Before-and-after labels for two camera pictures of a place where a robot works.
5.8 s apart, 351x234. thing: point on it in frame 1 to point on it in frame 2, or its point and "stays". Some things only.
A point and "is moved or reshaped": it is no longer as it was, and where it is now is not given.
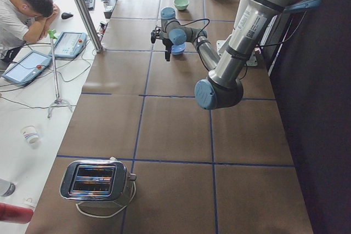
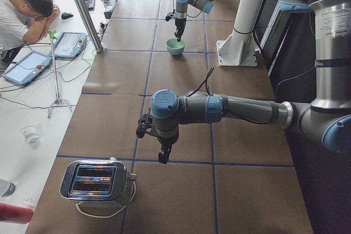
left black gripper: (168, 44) to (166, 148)
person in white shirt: (26, 15) stays
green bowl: (181, 3) is moved or reshaped
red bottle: (14, 214) stays
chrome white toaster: (92, 180) stays
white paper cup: (30, 133) stays
